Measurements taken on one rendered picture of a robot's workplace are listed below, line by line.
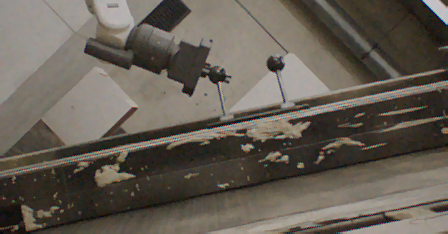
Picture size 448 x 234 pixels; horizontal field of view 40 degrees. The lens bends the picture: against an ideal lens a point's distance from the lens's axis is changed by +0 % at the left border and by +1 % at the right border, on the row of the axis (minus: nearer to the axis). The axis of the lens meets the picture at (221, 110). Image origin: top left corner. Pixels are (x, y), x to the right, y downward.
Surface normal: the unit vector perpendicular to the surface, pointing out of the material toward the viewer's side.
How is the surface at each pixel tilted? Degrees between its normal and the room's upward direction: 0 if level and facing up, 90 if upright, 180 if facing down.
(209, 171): 90
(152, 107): 90
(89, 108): 90
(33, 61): 90
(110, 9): 54
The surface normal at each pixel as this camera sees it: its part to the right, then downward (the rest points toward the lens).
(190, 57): 0.03, 0.05
